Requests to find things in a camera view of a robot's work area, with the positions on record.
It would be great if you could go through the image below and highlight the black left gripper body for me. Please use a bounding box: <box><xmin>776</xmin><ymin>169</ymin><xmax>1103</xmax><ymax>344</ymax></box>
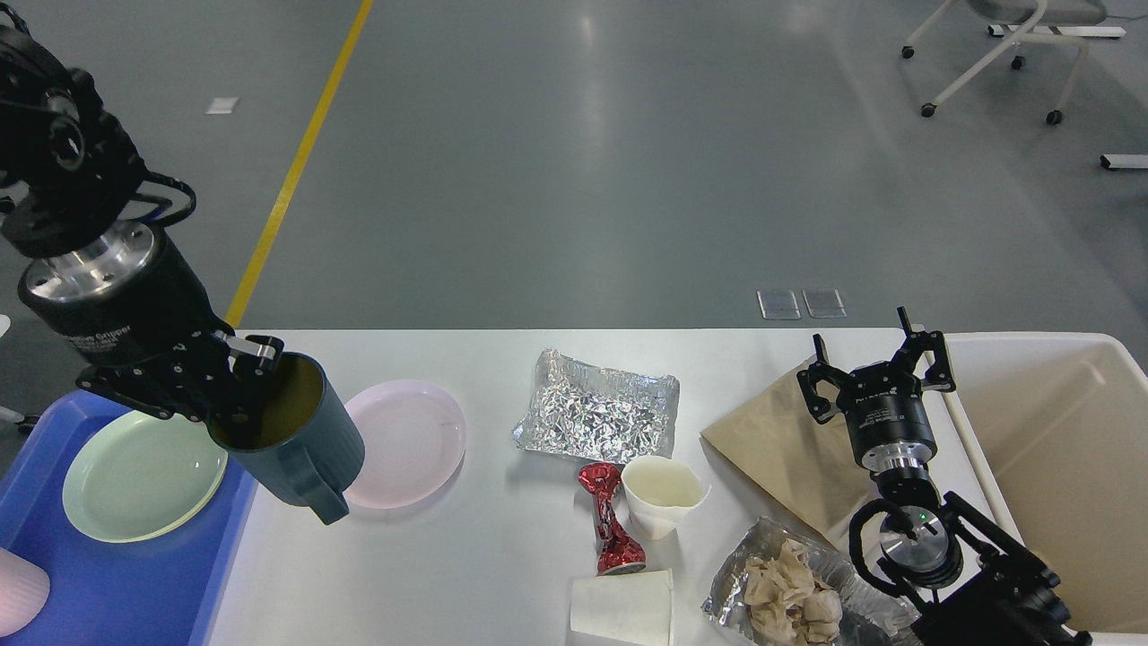
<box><xmin>18</xmin><ymin>221</ymin><xmax>234</xmax><ymax>371</ymax></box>

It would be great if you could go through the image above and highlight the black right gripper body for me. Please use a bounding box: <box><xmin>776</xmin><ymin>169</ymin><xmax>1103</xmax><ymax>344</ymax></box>
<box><xmin>846</xmin><ymin>371</ymin><xmax>938</xmax><ymax>473</ymax></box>

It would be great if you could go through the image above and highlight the crumpled white paper cup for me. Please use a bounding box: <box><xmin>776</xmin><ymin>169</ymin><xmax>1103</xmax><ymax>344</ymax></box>
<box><xmin>621</xmin><ymin>457</ymin><xmax>709</xmax><ymax>540</ymax></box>

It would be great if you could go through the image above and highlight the blue plastic tray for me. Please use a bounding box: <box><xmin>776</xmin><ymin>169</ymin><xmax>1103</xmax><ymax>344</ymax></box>
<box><xmin>1</xmin><ymin>391</ymin><xmax>256</xmax><ymax>645</ymax></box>

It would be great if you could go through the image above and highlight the white office chair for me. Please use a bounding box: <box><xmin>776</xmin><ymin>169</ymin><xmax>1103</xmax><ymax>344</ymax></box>
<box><xmin>920</xmin><ymin>1</ymin><xmax>1109</xmax><ymax>127</ymax></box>

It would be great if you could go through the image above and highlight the dark teal mug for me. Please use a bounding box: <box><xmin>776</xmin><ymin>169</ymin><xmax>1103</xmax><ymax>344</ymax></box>
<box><xmin>205</xmin><ymin>352</ymin><xmax>365</xmax><ymax>526</ymax></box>

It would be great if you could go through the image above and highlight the foil with crumpled tissue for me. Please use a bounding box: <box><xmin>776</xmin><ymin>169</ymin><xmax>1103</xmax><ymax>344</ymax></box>
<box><xmin>701</xmin><ymin>517</ymin><xmax>921</xmax><ymax>645</ymax></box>

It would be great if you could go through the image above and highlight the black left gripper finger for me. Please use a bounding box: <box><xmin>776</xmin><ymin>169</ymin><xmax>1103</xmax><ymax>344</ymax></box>
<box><xmin>75</xmin><ymin>355</ymin><xmax>225</xmax><ymax>422</ymax></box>
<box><xmin>184</xmin><ymin>330</ymin><xmax>284</xmax><ymax>428</ymax></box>

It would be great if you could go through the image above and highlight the crumpled aluminium foil sheet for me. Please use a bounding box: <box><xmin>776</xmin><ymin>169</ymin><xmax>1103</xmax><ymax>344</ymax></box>
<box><xmin>511</xmin><ymin>348</ymin><xmax>681</xmax><ymax>465</ymax></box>

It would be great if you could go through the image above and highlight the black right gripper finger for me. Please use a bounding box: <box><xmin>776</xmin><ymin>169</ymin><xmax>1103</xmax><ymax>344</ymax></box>
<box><xmin>895</xmin><ymin>308</ymin><xmax>957</xmax><ymax>394</ymax></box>
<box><xmin>796</xmin><ymin>333</ymin><xmax>855</xmax><ymax>425</ymax></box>

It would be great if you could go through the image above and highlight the white paper cup lying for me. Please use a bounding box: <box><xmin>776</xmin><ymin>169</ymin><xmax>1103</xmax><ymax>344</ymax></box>
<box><xmin>567</xmin><ymin>570</ymin><xmax>675</xmax><ymax>645</ymax></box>

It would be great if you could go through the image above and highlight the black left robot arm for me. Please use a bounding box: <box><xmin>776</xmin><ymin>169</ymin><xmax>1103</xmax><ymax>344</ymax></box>
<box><xmin>3</xmin><ymin>20</ymin><xmax>284</xmax><ymax>436</ymax></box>

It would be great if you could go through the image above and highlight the light green plate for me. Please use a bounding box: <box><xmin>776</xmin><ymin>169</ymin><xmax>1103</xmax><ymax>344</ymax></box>
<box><xmin>61</xmin><ymin>412</ymin><xmax>227</xmax><ymax>544</ymax></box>

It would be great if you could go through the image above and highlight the red foil wrapper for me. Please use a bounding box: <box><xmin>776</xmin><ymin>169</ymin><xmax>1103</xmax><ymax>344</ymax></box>
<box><xmin>577</xmin><ymin>462</ymin><xmax>647</xmax><ymax>576</ymax></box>

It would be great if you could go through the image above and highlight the beige plastic bin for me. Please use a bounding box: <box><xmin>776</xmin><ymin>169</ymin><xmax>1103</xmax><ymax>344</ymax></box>
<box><xmin>946</xmin><ymin>332</ymin><xmax>1147</xmax><ymax>645</ymax></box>

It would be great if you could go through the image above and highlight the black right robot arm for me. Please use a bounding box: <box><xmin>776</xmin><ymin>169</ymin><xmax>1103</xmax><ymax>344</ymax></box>
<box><xmin>796</xmin><ymin>308</ymin><xmax>1093</xmax><ymax>645</ymax></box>

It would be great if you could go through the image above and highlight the pink plate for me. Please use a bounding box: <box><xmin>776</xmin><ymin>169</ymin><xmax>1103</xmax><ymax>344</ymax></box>
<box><xmin>346</xmin><ymin>380</ymin><xmax>466</xmax><ymax>509</ymax></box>

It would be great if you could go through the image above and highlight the brown paper bag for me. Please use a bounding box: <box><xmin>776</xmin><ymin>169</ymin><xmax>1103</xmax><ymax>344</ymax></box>
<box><xmin>700</xmin><ymin>363</ymin><xmax>874</xmax><ymax>551</ymax></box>

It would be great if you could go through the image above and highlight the white bar on floor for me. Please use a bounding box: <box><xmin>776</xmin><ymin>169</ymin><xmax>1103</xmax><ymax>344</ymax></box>
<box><xmin>1100</xmin><ymin>153</ymin><xmax>1148</xmax><ymax>171</ymax></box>

